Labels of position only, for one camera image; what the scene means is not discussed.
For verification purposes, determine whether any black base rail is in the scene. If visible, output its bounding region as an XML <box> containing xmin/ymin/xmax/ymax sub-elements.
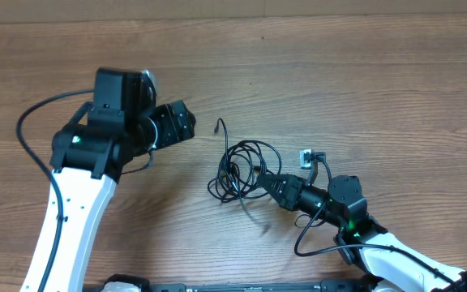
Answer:
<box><xmin>103</xmin><ymin>274</ymin><xmax>380</xmax><ymax>292</ymax></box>

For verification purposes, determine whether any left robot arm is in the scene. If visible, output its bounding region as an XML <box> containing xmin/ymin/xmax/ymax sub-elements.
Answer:
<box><xmin>16</xmin><ymin>67</ymin><xmax>195</xmax><ymax>291</ymax></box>

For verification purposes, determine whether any black USB cable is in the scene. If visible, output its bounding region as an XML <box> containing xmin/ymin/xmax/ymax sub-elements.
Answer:
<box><xmin>207</xmin><ymin>118</ymin><xmax>283</xmax><ymax>212</ymax></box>

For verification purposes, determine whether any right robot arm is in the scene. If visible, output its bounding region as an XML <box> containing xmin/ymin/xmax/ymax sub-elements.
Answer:
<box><xmin>257</xmin><ymin>174</ymin><xmax>467</xmax><ymax>291</ymax></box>

